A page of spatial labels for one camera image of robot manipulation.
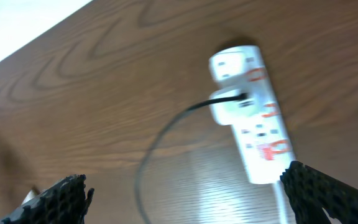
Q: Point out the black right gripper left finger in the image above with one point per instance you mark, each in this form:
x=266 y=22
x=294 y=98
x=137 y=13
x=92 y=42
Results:
x=66 y=202

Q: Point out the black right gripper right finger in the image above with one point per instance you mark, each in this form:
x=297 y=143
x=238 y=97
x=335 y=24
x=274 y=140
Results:
x=316 y=197

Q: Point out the white USB charger adapter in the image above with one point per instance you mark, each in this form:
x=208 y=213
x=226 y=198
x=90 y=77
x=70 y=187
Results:
x=228 y=113

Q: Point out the white power strip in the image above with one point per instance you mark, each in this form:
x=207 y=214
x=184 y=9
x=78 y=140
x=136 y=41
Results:
x=262 y=139

